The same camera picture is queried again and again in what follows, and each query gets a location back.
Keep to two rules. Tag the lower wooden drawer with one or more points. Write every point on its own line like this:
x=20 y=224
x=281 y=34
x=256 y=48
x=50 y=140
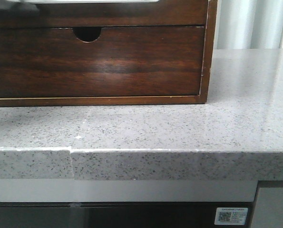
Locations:
x=122 y=61

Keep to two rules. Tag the grey cabinet door panel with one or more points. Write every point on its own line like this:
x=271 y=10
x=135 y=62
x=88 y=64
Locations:
x=268 y=208

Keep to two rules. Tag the dark wooden drawer cabinet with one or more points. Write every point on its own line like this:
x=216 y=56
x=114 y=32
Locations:
x=88 y=17

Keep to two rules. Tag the dark glass appliance door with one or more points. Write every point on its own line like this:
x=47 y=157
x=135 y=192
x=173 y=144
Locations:
x=116 y=214

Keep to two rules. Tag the white QR code sticker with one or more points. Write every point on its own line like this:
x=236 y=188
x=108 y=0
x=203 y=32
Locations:
x=231 y=216

